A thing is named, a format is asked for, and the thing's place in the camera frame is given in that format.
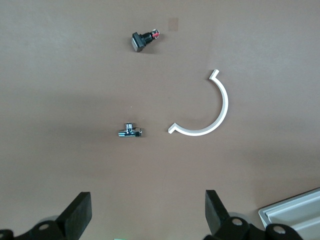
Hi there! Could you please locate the white drawer cabinet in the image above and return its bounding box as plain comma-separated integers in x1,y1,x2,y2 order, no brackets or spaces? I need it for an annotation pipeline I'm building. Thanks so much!
257,186,320,240

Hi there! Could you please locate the black square push switch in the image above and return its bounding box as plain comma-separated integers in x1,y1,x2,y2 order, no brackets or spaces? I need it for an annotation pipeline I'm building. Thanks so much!
129,28,161,53

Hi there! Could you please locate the white plastic drawer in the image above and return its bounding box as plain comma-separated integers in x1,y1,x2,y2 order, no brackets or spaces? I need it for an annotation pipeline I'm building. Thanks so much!
291,212,320,240

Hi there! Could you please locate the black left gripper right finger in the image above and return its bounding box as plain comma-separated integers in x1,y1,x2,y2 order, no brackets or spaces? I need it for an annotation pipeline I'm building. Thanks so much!
203,189,305,240

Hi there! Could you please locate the chrome valve fitting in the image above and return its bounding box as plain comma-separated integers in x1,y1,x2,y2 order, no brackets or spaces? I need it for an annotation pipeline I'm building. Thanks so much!
116,121,145,139

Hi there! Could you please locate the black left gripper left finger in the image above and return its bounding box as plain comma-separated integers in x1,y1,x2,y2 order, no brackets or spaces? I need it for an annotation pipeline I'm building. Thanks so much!
0,191,93,240

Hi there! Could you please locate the white curved plastic piece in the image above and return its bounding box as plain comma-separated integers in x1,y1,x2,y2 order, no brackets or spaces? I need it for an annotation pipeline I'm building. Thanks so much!
166,69,230,137

